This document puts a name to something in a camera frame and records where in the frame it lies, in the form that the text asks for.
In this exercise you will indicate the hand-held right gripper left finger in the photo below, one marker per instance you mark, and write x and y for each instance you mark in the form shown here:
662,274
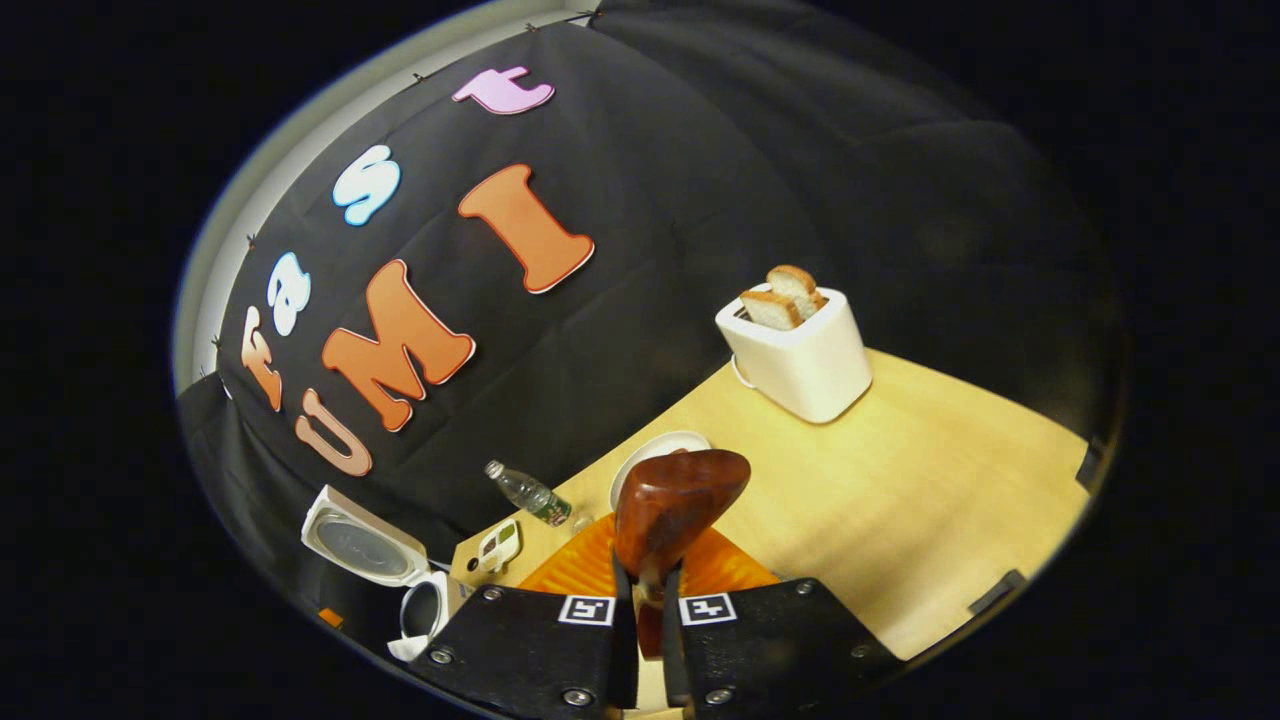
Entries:
625,640

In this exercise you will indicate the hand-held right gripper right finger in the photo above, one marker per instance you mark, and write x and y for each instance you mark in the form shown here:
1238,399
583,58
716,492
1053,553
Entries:
675,650

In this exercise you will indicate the brown wooden spoon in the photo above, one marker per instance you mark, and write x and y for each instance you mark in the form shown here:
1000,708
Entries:
670,510

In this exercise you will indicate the white rice cooker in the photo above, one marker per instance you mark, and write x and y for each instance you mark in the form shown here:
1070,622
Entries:
360,545

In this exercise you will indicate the white divided condiment dish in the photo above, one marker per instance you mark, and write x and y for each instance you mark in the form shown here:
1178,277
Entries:
499,545

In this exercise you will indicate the clear plastic water bottle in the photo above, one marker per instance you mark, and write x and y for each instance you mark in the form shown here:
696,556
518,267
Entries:
530,495

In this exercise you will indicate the white round plate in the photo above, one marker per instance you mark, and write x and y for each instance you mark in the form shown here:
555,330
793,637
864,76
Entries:
650,450

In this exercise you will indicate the white toaster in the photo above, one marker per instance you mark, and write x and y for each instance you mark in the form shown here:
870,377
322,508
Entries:
810,370

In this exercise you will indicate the bread slice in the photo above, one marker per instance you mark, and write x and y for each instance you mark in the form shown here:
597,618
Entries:
798,285
770,310

